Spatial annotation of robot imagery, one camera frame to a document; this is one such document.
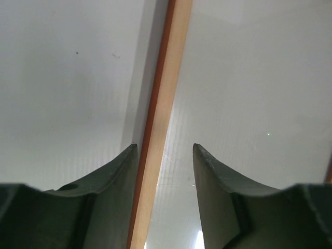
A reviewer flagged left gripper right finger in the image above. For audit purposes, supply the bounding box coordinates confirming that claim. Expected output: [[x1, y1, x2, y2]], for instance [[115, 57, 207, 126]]
[[193, 144, 331, 248]]

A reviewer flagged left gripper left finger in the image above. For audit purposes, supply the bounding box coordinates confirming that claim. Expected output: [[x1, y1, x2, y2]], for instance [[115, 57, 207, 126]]
[[1, 144, 138, 248]]

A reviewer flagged orange wooden picture frame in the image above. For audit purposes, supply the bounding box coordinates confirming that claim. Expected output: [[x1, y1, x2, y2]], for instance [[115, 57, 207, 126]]
[[127, 1, 192, 248]]

